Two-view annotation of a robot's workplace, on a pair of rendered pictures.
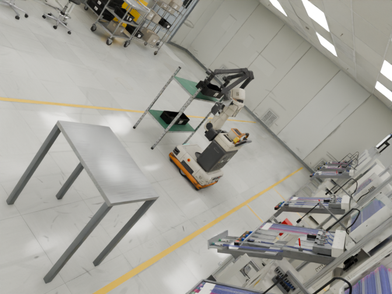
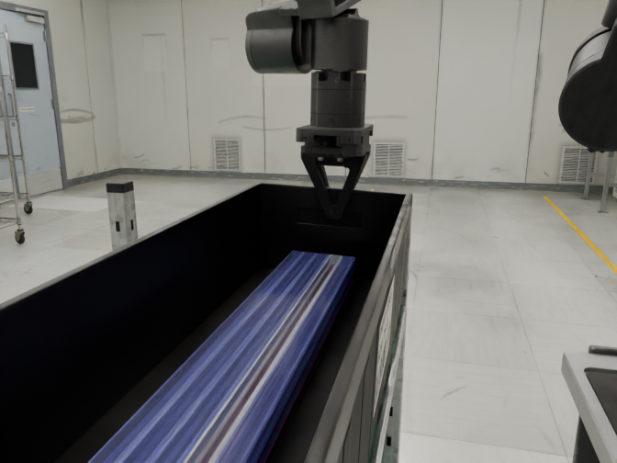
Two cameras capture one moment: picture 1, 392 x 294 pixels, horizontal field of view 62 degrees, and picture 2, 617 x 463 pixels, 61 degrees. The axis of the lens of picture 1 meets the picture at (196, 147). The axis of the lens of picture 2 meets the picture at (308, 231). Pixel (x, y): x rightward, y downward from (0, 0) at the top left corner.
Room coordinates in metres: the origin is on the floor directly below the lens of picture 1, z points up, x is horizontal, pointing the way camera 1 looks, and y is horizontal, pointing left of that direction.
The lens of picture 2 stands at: (4.31, 0.35, 1.23)
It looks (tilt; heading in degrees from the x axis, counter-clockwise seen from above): 15 degrees down; 356
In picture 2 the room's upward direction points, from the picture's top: straight up
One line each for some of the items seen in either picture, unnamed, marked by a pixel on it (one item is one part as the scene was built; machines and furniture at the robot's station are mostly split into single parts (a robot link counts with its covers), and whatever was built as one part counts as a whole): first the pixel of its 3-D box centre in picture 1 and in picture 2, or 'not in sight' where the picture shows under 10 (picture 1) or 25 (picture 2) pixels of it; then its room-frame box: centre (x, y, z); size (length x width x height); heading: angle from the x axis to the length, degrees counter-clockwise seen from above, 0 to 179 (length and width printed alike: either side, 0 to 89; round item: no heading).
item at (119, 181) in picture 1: (80, 198); not in sight; (1.91, 0.38, 0.40); 0.70 x 0.45 x 0.80; 65
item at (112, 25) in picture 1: (116, 27); not in sight; (6.93, 2.98, 0.30); 0.30 x 0.23 x 0.18; 0
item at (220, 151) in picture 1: (220, 148); not in sight; (4.40, -0.27, 0.59); 0.55 x 0.34 x 0.83; 162
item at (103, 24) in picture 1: (121, 20); not in sight; (6.94, 2.98, 0.50); 0.90 x 0.54 x 1.00; 176
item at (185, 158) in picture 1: (197, 164); not in sight; (4.43, -0.19, 0.16); 0.67 x 0.64 x 0.25; 72
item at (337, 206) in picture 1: (308, 231); not in sight; (3.97, -1.79, 0.66); 1.01 x 0.73 x 1.31; 72
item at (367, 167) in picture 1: (346, 187); not in sight; (7.03, -2.96, 0.95); 1.36 x 0.82 x 1.90; 72
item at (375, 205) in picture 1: (371, 220); not in sight; (2.53, -1.38, 1.52); 0.51 x 0.13 x 0.27; 162
